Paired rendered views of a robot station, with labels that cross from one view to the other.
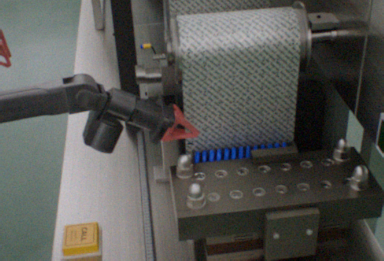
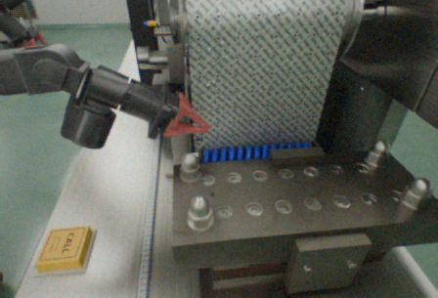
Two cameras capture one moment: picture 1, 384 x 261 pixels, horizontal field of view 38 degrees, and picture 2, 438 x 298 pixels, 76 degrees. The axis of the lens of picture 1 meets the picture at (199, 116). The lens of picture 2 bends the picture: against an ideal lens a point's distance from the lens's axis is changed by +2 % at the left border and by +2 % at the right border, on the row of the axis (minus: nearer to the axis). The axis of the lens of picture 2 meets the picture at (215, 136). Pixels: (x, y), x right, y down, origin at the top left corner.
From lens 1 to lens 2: 0.67 m
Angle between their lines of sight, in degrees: 3
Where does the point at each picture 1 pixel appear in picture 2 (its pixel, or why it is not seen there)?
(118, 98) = (102, 77)
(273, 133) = (293, 131)
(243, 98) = (264, 88)
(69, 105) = (26, 80)
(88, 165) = (104, 156)
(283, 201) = (319, 224)
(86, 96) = (46, 68)
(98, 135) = (78, 126)
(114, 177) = (125, 170)
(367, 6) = not seen: outside the picture
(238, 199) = (258, 217)
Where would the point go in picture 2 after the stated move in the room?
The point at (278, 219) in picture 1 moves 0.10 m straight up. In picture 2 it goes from (314, 251) to (331, 198)
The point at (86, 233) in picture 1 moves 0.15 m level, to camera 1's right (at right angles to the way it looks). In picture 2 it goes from (70, 241) to (157, 241)
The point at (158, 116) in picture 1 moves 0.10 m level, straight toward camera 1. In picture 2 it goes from (157, 105) to (151, 142)
